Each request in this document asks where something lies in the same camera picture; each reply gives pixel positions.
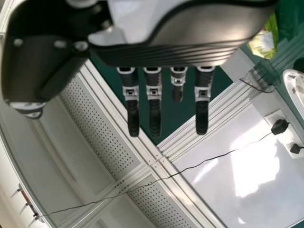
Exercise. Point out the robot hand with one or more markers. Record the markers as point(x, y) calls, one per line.
point(166, 31)

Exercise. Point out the yellow-green biscuit packet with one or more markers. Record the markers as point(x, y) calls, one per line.
point(263, 42)

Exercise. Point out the plate with brown leaf pattern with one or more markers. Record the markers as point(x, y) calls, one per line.
point(297, 95)

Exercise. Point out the black plug adapter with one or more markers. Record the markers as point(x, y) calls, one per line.
point(279, 127)

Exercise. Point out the white socket strip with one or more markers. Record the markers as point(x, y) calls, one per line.
point(288, 140)

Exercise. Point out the black mains plug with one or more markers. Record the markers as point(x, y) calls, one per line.
point(296, 148)

